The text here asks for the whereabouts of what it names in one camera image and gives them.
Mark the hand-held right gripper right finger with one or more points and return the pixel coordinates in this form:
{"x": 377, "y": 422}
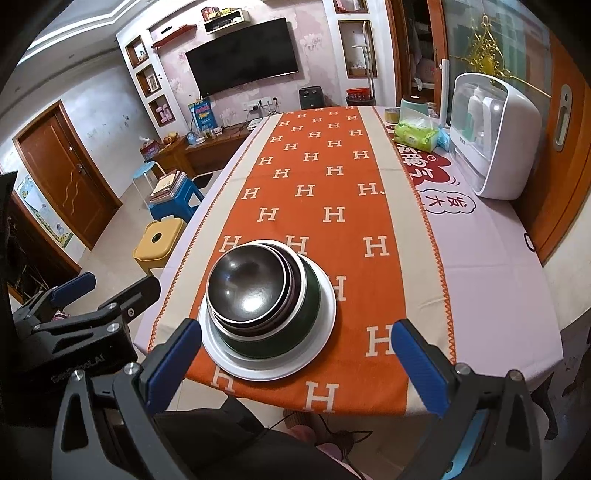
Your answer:
{"x": 415, "y": 364}

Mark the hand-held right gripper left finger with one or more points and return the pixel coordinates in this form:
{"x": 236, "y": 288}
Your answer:
{"x": 178, "y": 355}

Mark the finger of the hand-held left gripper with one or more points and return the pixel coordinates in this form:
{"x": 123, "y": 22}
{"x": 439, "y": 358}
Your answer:
{"x": 74, "y": 287}
{"x": 138, "y": 295}

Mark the large steel bowl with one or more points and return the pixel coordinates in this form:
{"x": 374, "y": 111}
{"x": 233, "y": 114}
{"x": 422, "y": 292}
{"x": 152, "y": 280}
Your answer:
{"x": 268, "y": 328}

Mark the white paper plate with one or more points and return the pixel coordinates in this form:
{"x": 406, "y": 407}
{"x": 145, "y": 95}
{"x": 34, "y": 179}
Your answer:
{"x": 277, "y": 371}

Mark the green steel bowl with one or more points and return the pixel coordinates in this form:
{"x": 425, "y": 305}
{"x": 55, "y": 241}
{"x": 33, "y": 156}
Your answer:
{"x": 286, "y": 344}

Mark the yellow plastic stool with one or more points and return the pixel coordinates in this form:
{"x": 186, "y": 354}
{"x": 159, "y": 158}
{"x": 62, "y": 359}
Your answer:
{"x": 159, "y": 249}

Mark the blue plastic stool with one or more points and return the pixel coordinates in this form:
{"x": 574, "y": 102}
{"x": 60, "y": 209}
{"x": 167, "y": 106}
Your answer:
{"x": 178, "y": 205}

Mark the dark cloth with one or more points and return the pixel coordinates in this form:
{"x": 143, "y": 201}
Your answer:
{"x": 231, "y": 443}

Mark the brown wooden door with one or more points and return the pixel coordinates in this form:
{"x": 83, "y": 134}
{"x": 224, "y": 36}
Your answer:
{"x": 64, "y": 175}

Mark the stack of books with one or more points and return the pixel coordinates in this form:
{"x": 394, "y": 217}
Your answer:
{"x": 168, "y": 184}

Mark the white round stool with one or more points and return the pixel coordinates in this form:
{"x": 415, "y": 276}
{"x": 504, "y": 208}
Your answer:
{"x": 147, "y": 170}

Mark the pink pants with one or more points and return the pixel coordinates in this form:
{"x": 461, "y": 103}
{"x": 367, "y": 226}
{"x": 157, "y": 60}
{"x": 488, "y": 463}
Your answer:
{"x": 304, "y": 434}

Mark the orange patterned blanket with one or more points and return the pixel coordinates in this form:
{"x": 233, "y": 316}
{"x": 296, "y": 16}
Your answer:
{"x": 323, "y": 258}

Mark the wooden media cabinet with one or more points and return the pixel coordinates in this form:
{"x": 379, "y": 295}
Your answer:
{"x": 207, "y": 154}

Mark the blue poster board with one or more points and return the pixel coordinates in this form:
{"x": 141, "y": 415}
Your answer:
{"x": 203, "y": 115}

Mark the white set-top box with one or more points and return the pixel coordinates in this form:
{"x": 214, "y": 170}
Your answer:
{"x": 257, "y": 124}

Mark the light blue wipes packet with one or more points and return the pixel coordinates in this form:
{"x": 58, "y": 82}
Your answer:
{"x": 444, "y": 139}

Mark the green tissue packet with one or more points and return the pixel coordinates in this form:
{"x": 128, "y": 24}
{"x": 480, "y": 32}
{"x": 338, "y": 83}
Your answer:
{"x": 415, "y": 136}

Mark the orange framed glass partition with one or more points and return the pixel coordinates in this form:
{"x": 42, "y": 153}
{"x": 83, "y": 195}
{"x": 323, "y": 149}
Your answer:
{"x": 568, "y": 194}

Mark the white plastic storage box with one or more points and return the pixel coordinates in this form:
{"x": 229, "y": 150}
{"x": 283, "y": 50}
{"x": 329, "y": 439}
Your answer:
{"x": 508, "y": 138}

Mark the yellow tin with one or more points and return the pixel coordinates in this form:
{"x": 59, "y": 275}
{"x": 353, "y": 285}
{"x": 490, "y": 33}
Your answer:
{"x": 392, "y": 116}

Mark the black space heater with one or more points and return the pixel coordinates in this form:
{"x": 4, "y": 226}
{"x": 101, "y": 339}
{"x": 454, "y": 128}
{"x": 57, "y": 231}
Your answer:
{"x": 312, "y": 98}

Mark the white paper roll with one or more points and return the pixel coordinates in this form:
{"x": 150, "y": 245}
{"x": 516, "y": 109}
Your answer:
{"x": 444, "y": 92}

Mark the red box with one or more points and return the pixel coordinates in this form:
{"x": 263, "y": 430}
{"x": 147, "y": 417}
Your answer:
{"x": 359, "y": 96}

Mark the gold ornament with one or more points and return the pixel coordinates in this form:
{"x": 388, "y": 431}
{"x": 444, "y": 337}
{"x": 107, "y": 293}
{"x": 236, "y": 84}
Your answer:
{"x": 487, "y": 60}

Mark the wall map poster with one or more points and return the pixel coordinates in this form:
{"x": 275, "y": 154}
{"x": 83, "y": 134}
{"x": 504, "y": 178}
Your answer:
{"x": 44, "y": 217}

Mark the wall television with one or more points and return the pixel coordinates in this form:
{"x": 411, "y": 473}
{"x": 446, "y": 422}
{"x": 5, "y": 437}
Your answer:
{"x": 242, "y": 55}

